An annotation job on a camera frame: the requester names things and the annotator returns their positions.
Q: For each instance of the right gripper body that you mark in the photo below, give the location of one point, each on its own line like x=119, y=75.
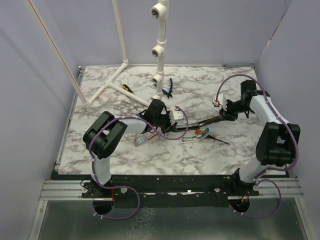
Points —
x=233, y=109

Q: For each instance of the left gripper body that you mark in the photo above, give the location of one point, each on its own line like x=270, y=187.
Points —
x=164, y=122

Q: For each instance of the black stapler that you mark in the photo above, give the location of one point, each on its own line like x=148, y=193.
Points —
x=197, y=125

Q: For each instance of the red white staple box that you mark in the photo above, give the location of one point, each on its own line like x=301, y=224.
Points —
x=144, y=138

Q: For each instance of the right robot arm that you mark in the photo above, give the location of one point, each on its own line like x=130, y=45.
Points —
x=277, y=145

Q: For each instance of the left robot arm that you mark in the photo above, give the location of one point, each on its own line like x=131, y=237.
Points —
x=103, y=136

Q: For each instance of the yellow black screwdriver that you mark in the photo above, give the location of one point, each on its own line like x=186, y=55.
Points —
x=127, y=88

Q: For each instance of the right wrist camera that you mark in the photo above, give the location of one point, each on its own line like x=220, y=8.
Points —
x=219, y=101

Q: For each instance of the orange handled screwdriver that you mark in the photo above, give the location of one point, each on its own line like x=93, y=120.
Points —
x=198, y=131

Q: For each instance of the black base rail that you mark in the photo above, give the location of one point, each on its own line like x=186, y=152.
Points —
x=162, y=191

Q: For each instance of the white pvc pipe frame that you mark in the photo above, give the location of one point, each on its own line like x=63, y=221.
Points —
x=93, y=32

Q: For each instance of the aluminium frame rail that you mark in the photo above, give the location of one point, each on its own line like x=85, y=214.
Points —
x=57, y=187

